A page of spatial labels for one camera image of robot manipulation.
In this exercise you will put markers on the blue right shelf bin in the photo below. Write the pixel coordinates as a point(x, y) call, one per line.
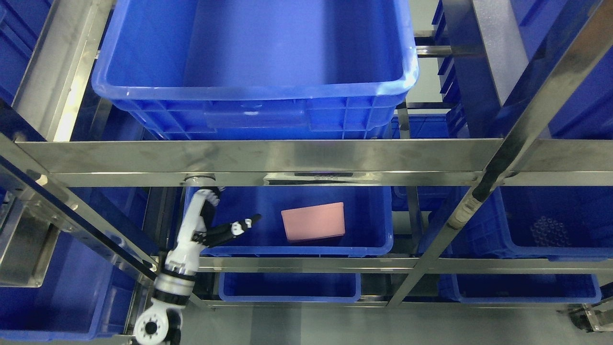
point(559, 223)

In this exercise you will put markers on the blue left lower bin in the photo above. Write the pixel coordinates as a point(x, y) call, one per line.
point(83, 297)

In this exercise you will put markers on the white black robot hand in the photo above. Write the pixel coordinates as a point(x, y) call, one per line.
point(196, 232)

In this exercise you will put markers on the blue shelf bin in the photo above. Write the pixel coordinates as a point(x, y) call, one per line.
point(290, 287)
point(367, 212)
point(559, 223)

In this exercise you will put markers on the blue bottom shelf bin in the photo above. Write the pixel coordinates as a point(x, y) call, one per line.
point(290, 287)

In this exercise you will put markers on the pink plastic storage box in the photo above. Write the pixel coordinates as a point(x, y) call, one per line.
point(314, 222)

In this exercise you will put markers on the blue bottom right bin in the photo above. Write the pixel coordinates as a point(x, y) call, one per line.
point(528, 288)

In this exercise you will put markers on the blue middle shelf bin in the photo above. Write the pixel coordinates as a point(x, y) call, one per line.
point(367, 212)

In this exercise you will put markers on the large blue top bin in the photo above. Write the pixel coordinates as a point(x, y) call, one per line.
point(258, 69)

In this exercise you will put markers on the stainless steel shelf rack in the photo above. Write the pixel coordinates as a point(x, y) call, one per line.
point(43, 171)

